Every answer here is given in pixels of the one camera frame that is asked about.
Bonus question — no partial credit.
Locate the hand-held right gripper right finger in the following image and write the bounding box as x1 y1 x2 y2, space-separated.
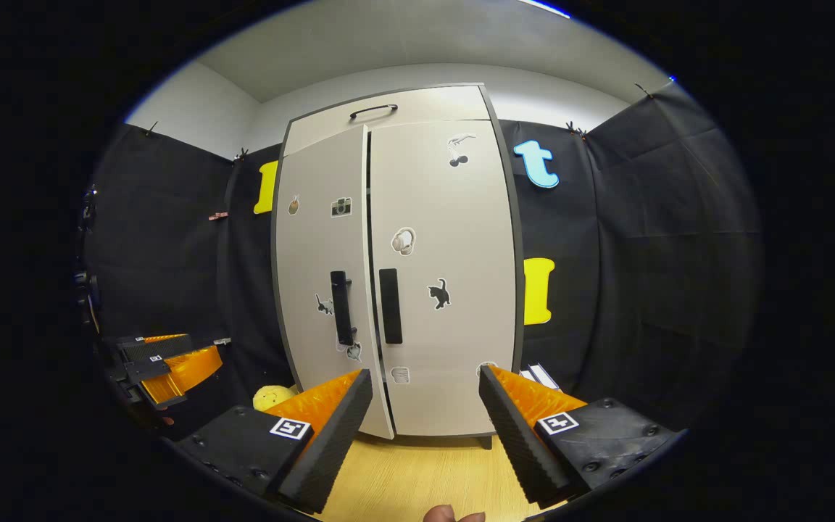
478 365 679 508

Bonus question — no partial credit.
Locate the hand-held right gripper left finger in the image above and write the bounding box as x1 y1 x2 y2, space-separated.
175 368 375 515

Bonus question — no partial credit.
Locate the white shoe cabinet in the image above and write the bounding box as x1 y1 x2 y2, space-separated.
270 82 527 450

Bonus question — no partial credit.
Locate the cabinet door with headphones sticker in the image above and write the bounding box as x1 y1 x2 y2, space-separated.
367 120 523 438

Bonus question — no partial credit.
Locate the white cabinet drawer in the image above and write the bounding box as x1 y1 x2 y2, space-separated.
283 85 492 157

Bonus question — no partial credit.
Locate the yellow plush toy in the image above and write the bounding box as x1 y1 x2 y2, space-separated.
253 384 301 413

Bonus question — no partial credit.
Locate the black backdrop cloth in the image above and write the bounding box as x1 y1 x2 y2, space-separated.
84 123 295 436
501 81 763 428

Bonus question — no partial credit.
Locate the black door handle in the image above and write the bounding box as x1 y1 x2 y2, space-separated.
378 268 404 345
329 270 357 347

